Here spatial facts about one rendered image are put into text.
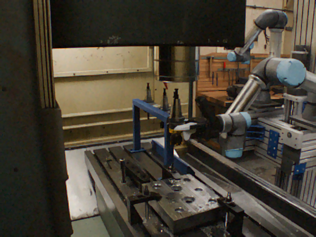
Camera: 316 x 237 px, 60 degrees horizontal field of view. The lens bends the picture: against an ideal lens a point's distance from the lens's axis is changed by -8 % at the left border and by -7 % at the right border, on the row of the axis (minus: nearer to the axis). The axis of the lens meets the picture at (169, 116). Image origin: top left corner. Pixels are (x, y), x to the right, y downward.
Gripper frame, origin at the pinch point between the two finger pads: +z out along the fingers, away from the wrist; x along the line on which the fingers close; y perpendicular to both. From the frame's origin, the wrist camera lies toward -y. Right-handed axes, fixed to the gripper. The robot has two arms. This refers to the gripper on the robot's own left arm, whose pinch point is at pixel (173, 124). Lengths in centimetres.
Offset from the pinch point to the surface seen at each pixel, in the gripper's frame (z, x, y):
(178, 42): 5.3, -12.3, -29.4
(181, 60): 1.4, -7.5, -23.6
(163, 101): -15.3, 40.1, 0.3
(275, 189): -67, 5, 46
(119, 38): 23.6, -12.5, -30.6
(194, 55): -3.6, -7.6, -25.5
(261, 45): -280, 245, -31
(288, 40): -336, 241, -40
